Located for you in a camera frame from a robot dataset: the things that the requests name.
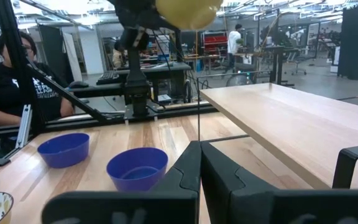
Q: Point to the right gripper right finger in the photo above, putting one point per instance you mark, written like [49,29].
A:
[222,186]

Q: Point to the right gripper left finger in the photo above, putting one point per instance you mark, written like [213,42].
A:
[179,186]

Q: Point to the blue plastic mini bowl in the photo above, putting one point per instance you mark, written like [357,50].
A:
[137,168]
[64,152]

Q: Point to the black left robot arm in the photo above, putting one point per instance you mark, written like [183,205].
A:
[137,77]

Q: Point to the black office desk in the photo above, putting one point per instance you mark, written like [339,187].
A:
[166,67]

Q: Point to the black keyboard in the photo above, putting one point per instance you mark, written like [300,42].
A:
[107,77]

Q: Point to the red storage rack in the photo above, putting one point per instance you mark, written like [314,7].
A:
[215,40]

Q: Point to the black room partition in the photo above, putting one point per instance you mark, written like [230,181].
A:
[53,49]
[356,40]

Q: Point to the black computer mouse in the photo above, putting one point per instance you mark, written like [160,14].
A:
[79,84]

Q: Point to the wooden shelf with black legs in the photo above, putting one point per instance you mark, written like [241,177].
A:
[291,124]

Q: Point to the black standing desk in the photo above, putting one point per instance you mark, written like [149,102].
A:
[277,65]

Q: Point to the silver aluminium bracket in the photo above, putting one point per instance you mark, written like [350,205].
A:
[23,127]

